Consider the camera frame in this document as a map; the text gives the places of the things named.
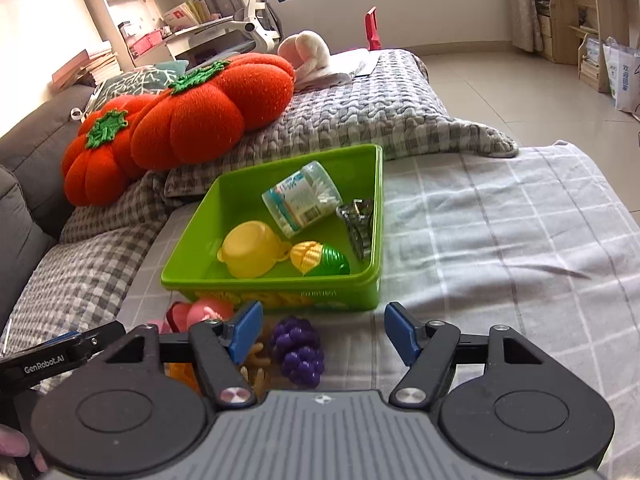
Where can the grey checked quilt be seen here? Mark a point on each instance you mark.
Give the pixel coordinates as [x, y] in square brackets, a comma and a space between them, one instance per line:
[82, 281]

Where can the yellow toy pot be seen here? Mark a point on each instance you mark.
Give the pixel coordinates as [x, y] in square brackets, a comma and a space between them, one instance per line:
[252, 249]

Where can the person's left hand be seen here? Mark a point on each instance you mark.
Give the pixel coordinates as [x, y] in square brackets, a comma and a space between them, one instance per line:
[15, 444]

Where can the red object behind bed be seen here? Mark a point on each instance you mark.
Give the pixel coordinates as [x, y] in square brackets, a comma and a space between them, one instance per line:
[371, 25]

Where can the wooden shelf unit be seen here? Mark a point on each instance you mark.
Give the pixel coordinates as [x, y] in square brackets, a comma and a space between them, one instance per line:
[574, 33]

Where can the yellow corn toy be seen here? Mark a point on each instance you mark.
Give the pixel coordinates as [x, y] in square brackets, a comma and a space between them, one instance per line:
[315, 259]

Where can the clear cotton swab jar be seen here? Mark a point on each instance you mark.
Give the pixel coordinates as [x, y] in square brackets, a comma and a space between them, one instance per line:
[302, 199]

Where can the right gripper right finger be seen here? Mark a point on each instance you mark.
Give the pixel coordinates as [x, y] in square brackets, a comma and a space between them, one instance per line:
[427, 349]

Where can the pink white plush toy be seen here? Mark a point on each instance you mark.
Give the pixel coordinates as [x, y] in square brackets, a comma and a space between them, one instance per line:
[306, 51]

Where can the grey transparent hair claw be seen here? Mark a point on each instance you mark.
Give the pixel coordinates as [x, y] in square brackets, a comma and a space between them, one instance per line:
[358, 219]

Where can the pink rubber toy figure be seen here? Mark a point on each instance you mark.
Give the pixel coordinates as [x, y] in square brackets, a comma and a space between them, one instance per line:
[182, 315]

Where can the white bookshelf with books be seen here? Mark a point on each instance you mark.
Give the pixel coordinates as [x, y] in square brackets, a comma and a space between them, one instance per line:
[140, 36]

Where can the teal patterned pillow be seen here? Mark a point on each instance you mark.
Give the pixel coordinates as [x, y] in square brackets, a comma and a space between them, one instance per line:
[148, 79]

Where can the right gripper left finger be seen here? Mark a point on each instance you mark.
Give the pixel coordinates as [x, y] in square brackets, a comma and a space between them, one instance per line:
[219, 349]

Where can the large orange pumpkin cushion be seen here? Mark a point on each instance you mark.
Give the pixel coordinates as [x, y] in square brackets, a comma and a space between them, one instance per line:
[206, 112]

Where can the grey grid bedsheet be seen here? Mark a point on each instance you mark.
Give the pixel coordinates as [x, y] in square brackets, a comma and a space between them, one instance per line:
[538, 242]

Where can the white paper bag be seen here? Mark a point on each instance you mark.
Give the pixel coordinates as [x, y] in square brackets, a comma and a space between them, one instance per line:
[622, 64]

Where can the green plastic box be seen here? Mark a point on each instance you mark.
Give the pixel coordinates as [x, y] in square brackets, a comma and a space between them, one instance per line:
[193, 269]

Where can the purple grape toy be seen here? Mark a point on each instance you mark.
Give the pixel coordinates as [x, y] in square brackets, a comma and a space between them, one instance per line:
[296, 347]

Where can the amber hand-shaped toy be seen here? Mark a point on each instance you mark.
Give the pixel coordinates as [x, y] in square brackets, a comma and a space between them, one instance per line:
[255, 369]

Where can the grey sofa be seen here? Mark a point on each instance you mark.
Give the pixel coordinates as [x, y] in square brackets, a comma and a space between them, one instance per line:
[33, 204]

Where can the white office chair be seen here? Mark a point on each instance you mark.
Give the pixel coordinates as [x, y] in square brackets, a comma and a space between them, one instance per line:
[260, 5]

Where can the small orange pumpkin cushion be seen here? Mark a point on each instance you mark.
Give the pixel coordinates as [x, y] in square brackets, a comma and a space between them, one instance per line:
[97, 167]

